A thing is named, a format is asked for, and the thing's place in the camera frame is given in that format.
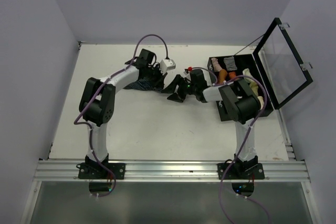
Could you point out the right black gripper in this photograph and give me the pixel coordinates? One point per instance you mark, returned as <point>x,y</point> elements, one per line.
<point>171,87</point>

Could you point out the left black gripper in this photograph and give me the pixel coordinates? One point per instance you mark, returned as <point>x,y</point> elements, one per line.
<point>154,83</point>

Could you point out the striped blue cloth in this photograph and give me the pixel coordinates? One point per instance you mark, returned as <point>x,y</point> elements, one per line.
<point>141,85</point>

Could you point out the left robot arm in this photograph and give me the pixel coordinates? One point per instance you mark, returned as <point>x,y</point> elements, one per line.
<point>98,99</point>

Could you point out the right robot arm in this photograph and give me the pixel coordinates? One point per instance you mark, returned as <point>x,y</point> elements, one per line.
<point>240,102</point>

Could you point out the pink rolled sock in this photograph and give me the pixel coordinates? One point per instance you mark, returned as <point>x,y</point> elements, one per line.
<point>216,65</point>

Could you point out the brown rolled sock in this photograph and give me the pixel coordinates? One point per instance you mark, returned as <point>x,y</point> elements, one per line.
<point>222,74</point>

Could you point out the orange rolled sock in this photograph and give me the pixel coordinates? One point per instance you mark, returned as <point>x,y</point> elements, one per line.
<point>232,75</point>

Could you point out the grey striped rolled sock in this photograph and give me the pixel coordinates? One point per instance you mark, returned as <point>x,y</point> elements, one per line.
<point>230,64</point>

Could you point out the pale green rolled sock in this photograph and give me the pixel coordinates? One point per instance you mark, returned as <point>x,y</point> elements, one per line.
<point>246,73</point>

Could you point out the black storage box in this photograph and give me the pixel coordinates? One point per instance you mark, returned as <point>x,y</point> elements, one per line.
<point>242,62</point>

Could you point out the olive rolled sock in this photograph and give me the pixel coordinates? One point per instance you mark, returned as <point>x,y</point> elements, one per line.
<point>254,86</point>

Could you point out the cream rolled sock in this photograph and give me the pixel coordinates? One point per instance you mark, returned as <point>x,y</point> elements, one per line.
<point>261,100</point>

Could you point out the glass box lid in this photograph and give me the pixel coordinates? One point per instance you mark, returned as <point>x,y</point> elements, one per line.
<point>282,69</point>

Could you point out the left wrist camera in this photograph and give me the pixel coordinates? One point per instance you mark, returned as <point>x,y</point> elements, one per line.
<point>167,65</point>

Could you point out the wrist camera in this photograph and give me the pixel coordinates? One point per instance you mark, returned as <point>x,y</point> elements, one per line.
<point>167,65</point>
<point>187,71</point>

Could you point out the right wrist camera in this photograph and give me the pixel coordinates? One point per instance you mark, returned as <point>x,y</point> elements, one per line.
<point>187,71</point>

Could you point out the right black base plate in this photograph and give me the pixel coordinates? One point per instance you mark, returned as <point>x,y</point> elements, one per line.
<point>247,170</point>

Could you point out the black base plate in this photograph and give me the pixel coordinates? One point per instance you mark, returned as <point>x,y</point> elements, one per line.
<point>90,169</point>
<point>247,170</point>

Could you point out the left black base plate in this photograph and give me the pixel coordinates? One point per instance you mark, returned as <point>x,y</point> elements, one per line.
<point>90,169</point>

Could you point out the aluminium rail frame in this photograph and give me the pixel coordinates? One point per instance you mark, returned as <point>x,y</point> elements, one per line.
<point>64,170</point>

